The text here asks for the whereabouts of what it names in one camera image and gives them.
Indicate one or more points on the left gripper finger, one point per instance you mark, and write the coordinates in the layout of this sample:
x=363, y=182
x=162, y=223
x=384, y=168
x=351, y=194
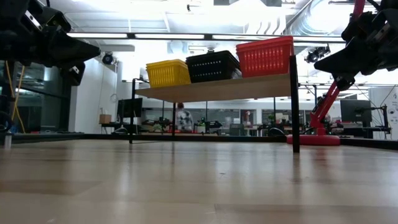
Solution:
x=71, y=49

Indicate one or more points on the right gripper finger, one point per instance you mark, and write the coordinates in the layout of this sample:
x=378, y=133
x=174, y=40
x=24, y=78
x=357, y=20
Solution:
x=351, y=59

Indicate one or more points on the orange plastic basket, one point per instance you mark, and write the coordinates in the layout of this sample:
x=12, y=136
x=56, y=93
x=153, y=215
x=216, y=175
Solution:
x=264, y=45
x=264, y=39
x=264, y=63

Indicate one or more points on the wooden shelf with black legs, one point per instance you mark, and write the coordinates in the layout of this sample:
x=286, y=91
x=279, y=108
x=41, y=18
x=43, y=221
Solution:
x=217, y=88

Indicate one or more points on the long overhead light bar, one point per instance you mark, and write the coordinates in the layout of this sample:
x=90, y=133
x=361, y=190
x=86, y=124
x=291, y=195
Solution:
x=99, y=35

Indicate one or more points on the black ceiling spotlight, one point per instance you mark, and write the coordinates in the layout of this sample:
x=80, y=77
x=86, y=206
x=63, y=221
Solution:
x=317, y=54
x=107, y=58

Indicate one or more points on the black computer monitor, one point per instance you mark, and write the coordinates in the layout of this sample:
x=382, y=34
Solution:
x=356, y=110
x=130, y=108

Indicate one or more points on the white board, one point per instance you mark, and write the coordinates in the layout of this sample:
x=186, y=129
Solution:
x=384, y=109

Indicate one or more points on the cardboard box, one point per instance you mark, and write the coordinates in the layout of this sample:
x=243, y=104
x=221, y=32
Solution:
x=105, y=118

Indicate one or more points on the red desk lamp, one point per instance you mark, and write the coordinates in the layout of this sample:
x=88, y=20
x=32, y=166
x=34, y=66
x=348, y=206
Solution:
x=314, y=140

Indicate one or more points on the person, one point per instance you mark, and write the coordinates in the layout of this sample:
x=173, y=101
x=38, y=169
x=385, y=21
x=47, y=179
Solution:
x=184, y=119

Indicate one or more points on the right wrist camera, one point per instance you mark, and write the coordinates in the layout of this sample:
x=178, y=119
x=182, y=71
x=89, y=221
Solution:
x=383, y=30

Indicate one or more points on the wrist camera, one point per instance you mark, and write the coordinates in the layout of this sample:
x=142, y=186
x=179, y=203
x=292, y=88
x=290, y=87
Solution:
x=32, y=20
x=383, y=30

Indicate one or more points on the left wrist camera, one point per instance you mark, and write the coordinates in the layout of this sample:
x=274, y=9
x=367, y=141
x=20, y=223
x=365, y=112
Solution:
x=32, y=20

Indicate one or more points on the silver ventilation duct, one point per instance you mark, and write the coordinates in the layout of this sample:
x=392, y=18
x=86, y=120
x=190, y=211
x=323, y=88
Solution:
x=311, y=18

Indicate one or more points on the gray cylinder post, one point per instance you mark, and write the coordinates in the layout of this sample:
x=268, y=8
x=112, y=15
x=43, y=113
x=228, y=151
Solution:
x=7, y=140

